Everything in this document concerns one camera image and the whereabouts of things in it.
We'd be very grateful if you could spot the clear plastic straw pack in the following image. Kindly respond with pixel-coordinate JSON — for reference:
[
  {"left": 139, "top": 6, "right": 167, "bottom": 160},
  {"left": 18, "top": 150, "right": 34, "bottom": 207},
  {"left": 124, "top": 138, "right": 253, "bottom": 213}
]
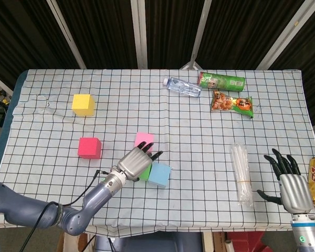
[{"left": 229, "top": 143, "right": 254, "bottom": 206}]

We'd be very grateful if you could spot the light blue foam cube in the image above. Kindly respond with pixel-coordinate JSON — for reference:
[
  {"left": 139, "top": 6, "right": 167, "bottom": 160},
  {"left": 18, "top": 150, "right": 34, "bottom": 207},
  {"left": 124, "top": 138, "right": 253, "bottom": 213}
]
[{"left": 147, "top": 162, "right": 172, "bottom": 188}]

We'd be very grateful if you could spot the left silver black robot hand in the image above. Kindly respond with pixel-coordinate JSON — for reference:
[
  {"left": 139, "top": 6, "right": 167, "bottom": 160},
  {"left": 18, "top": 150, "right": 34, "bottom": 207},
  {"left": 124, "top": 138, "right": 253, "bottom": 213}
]
[{"left": 117, "top": 141, "right": 164, "bottom": 183}]

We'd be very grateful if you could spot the clear plastic water bottle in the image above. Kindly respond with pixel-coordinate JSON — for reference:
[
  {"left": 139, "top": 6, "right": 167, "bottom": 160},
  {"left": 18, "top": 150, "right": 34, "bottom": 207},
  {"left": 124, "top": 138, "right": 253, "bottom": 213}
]
[{"left": 162, "top": 76, "right": 203, "bottom": 99}]

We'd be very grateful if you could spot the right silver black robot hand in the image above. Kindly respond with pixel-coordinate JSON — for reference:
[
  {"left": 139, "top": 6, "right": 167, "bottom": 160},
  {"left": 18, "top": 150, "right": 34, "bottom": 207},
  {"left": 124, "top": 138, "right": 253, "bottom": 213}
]
[{"left": 256, "top": 148, "right": 314, "bottom": 214}]

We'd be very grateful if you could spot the white black checkered tablecloth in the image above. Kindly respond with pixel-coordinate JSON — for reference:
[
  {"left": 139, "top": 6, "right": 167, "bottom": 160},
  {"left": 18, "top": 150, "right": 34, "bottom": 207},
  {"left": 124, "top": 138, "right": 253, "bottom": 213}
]
[{"left": 0, "top": 68, "right": 315, "bottom": 238}]

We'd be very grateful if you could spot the green foam cube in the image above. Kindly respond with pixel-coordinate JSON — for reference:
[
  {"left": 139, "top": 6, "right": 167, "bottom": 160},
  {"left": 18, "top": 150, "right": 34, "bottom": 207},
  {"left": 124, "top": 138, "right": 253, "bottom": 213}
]
[{"left": 139, "top": 163, "right": 153, "bottom": 183}]

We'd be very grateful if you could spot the grey robot torso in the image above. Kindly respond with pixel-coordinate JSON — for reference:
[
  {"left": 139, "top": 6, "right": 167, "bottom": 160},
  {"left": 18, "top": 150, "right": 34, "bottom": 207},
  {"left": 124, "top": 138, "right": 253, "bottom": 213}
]
[{"left": 94, "top": 232, "right": 203, "bottom": 252}]

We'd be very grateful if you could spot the red plastic stool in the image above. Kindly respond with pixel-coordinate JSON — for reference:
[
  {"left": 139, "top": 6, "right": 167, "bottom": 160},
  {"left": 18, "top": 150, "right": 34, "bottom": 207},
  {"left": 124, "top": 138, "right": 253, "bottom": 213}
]
[{"left": 226, "top": 230, "right": 266, "bottom": 252}]

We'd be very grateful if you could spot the yellow foam cube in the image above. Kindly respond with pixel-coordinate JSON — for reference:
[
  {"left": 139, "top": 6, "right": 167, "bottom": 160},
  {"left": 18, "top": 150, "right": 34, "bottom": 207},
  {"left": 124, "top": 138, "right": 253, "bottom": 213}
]
[{"left": 71, "top": 93, "right": 96, "bottom": 117}]

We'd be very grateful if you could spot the red foam cube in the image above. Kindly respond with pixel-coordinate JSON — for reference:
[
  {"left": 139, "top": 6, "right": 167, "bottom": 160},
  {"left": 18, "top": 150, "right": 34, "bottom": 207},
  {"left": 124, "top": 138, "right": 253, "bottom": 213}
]
[{"left": 77, "top": 136, "right": 103, "bottom": 160}]

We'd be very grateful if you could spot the pink foam cube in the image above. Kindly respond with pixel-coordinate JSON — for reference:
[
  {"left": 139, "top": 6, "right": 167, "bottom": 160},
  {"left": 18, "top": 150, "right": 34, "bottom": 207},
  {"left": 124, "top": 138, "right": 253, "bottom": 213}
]
[{"left": 134, "top": 131, "right": 155, "bottom": 153}]

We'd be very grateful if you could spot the dark brown curtain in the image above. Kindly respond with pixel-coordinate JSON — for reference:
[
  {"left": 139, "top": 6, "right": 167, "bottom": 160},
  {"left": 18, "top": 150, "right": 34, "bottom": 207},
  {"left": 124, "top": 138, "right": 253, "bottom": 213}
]
[{"left": 0, "top": 0, "right": 315, "bottom": 127}]

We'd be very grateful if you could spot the green chips can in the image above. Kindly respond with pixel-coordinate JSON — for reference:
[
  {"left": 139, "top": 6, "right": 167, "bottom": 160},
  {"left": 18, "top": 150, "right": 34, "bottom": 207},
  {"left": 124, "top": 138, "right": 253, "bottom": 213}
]
[{"left": 197, "top": 71, "right": 246, "bottom": 93}]

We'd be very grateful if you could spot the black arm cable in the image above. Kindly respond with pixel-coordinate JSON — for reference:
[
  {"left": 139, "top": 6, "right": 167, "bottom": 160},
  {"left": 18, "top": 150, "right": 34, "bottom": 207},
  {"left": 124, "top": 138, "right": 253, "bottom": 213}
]
[{"left": 27, "top": 170, "right": 109, "bottom": 252}]

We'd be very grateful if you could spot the green orange snack bag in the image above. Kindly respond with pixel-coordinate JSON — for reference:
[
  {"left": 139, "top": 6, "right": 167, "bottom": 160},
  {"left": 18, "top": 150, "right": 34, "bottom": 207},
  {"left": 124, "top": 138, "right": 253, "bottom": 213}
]
[{"left": 209, "top": 90, "right": 255, "bottom": 120}]

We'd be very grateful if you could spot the white metal frame post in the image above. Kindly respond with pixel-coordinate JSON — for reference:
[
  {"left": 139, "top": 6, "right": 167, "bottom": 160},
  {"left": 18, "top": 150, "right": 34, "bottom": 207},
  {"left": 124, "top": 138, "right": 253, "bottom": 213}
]
[
  {"left": 45, "top": 0, "right": 87, "bottom": 70},
  {"left": 130, "top": 0, "right": 149, "bottom": 70},
  {"left": 180, "top": 0, "right": 214, "bottom": 70},
  {"left": 254, "top": 0, "right": 312, "bottom": 70}
]

